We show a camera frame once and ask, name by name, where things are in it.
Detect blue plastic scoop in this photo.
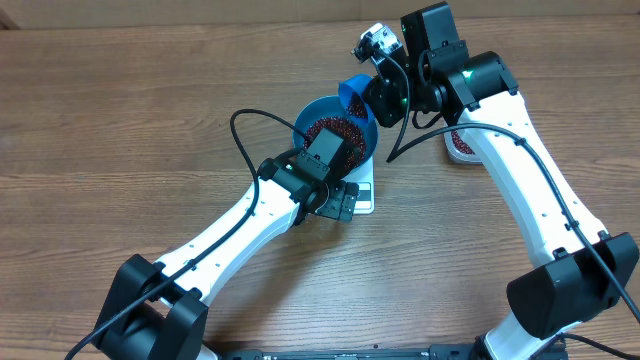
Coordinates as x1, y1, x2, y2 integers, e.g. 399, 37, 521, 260
338, 74, 374, 127

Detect red beans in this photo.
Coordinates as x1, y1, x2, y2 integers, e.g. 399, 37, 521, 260
303, 94, 476, 180

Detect blue bowl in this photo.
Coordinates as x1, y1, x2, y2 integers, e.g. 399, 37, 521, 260
295, 95, 379, 175

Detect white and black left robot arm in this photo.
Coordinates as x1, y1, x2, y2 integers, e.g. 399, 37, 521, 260
89, 129, 359, 360

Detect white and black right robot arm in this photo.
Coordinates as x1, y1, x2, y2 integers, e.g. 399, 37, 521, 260
354, 2, 639, 359

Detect white digital kitchen scale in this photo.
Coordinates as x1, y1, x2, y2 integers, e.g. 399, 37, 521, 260
344, 157, 375, 215

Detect clear plastic container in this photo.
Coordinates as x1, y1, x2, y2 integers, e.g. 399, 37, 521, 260
444, 131, 482, 165

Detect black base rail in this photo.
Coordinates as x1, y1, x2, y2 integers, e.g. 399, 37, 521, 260
218, 344, 490, 360

